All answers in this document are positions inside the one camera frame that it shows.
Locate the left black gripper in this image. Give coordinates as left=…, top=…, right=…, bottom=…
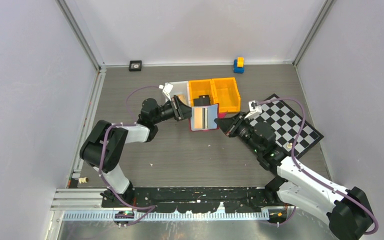
left=152, top=96, right=199, bottom=125

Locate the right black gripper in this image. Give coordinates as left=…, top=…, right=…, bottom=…
left=214, top=111, right=263, bottom=154

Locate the red card holder wallet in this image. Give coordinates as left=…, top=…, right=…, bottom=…
left=189, top=103, right=227, bottom=132

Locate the dark grey credit card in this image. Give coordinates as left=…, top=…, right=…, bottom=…
left=193, top=95, right=211, bottom=107

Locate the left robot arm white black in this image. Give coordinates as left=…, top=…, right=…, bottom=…
left=79, top=95, right=192, bottom=207

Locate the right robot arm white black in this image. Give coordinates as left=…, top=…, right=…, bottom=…
left=214, top=112, right=379, bottom=240

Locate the orange bin with cards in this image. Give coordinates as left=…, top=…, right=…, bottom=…
left=188, top=79, right=217, bottom=107

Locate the white plastic bin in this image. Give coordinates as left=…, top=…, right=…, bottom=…
left=168, top=81, right=191, bottom=107

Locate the empty orange bin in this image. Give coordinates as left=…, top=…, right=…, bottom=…
left=212, top=77, right=241, bottom=113

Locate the blue yellow toy block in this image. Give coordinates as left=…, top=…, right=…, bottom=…
left=233, top=57, right=245, bottom=74

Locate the small black square box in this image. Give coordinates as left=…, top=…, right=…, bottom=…
left=128, top=60, right=143, bottom=72

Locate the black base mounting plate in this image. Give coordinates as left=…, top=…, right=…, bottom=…
left=100, top=186, right=299, bottom=215

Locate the small beige spool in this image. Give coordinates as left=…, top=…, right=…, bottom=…
left=77, top=177, right=89, bottom=184

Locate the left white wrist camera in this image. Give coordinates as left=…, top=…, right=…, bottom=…
left=158, top=82, right=174, bottom=101

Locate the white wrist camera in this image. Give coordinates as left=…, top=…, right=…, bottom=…
left=244, top=100, right=263, bottom=120
left=158, top=82, right=174, bottom=101

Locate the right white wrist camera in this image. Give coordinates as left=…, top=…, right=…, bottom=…
left=244, top=100, right=263, bottom=120

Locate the aluminium rail frame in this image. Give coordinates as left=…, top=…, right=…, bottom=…
left=49, top=185, right=352, bottom=223

